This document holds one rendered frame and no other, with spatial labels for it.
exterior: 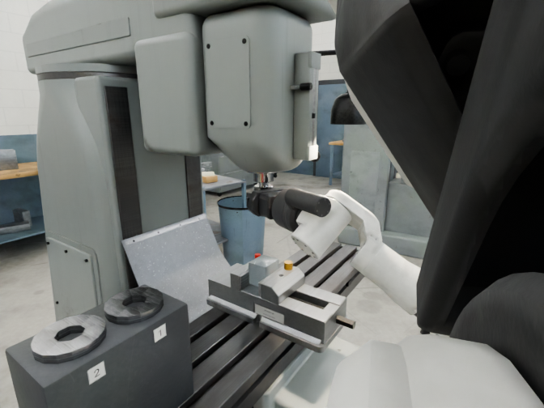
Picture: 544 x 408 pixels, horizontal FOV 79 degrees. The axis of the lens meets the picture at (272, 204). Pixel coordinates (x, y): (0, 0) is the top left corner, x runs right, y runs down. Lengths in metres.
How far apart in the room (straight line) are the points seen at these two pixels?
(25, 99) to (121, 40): 4.06
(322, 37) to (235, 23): 7.41
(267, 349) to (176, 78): 0.62
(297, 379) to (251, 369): 0.18
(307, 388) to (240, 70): 0.70
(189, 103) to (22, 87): 4.28
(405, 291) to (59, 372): 0.49
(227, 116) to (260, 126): 0.08
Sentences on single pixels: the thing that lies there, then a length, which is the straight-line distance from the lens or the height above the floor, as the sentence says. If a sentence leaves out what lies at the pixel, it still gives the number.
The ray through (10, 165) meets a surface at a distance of 4.33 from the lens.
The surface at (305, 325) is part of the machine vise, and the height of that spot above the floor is 0.98.
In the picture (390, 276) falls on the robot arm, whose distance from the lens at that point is 0.58.
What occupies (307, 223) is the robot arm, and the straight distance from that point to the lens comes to 0.59.
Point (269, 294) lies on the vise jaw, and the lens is 0.80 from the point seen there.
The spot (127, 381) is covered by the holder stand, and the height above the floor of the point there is 1.06.
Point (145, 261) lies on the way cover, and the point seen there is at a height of 1.03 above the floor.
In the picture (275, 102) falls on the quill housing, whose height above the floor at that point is 1.46.
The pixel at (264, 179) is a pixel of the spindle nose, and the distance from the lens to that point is 0.77.
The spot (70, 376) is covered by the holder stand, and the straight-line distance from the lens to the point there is 0.53.
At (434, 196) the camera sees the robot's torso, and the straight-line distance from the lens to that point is 0.20.
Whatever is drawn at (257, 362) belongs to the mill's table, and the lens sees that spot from 0.76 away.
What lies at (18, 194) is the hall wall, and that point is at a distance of 4.96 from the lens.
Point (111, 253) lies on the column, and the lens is 1.03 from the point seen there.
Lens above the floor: 1.43
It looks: 15 degrees down
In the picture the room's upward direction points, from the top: straight up
